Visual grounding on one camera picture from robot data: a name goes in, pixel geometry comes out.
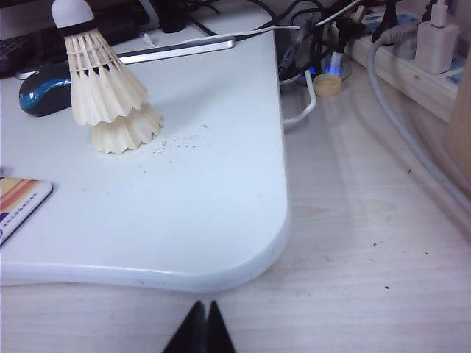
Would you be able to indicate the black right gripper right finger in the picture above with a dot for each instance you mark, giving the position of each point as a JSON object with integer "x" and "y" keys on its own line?
{"x": 219, "y": 334}

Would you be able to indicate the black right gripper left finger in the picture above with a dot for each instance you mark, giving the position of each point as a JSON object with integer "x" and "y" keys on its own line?
{"x": 193, "y": 334}

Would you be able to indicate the white feather shuttlecock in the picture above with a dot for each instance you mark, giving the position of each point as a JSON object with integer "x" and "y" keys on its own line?
{"x": 125, "y": 136}
{"x": 95, "y": 84}

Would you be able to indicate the white desk riser shelf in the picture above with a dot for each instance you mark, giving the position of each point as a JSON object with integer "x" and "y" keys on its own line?
{"x": 165, "y": 202}

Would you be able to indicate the blue black computer mouse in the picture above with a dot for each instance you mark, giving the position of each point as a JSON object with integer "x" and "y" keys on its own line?
{"x": 44, "y": 99}

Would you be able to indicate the silver monitor stand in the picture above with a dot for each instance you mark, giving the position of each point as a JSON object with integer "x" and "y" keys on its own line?
{"x": 176, "y": 49}

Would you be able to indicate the blue lit small device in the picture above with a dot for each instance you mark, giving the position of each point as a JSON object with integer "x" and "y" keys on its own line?
{"x": 333, "y": 66}

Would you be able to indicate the white power strip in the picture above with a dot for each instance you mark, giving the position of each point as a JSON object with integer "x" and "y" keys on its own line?
{"x": 404, "y": 73}

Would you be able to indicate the beige wooden board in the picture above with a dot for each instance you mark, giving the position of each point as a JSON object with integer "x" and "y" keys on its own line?
{"x": 461, "y": 121}

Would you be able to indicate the black keyboard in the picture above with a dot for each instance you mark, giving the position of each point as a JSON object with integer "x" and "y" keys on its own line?
{"x": 22, "y": 51}

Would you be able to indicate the white usb charger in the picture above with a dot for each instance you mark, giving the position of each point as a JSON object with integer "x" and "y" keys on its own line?
{"x": 436, "y": 48}

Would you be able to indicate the white usb plug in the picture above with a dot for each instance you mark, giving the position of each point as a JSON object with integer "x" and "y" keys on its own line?
{"x": 439, "y": 13}

